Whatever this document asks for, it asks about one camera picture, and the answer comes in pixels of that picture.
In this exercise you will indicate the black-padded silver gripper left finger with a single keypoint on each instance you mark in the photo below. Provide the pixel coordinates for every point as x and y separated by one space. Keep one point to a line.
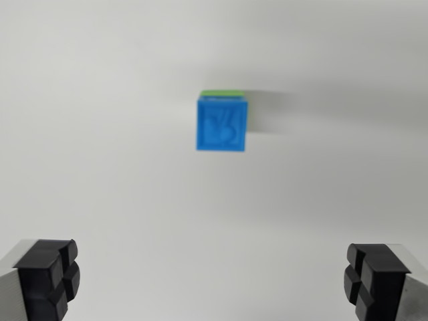
36 277

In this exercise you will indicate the black-padded silver gripper right finger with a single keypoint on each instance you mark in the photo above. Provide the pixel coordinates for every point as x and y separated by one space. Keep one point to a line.
384 281

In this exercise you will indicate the green rubber cube with dots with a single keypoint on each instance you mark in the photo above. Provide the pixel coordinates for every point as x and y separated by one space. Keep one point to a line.
220 92

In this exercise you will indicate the blue infantino rubber cube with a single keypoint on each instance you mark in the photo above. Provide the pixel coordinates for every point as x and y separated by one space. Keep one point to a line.
220 125

